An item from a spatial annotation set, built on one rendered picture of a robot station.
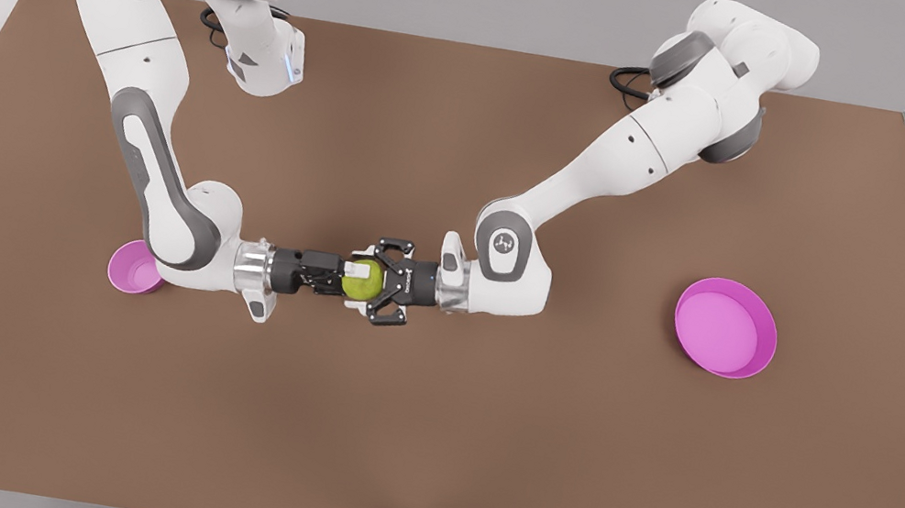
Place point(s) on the pink plate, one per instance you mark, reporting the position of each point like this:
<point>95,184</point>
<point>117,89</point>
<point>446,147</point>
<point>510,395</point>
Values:
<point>719,327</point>

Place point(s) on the small pink bowl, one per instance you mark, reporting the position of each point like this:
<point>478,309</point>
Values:
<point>130,272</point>

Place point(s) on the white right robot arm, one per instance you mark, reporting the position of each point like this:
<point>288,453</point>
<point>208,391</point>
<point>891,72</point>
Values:
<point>141,64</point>

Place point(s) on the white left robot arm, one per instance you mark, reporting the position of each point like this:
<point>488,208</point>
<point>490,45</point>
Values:
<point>618,158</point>

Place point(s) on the green apple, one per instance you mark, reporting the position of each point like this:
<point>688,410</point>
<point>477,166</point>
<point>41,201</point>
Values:
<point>362,283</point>

